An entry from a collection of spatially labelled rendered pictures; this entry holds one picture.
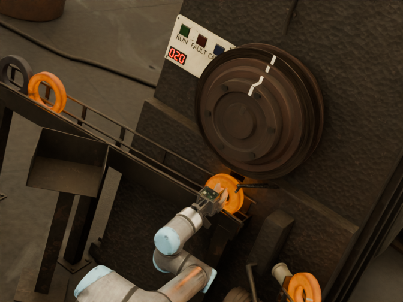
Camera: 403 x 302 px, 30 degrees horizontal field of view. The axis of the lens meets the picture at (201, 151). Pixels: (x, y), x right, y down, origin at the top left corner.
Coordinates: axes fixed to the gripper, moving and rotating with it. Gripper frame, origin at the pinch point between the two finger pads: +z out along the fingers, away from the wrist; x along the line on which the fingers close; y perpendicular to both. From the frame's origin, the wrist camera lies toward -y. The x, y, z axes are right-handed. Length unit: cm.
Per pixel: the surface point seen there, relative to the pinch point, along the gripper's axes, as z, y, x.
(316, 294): -21, 6, -51
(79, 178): -27, -9, 48
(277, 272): -13.8, -5.2, -33.8
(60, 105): -4, -7, 81
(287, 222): 0.5, 3.5, -26.7
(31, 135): 29, -87, 135
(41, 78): -3, -1, 93
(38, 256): -33, -70, 66
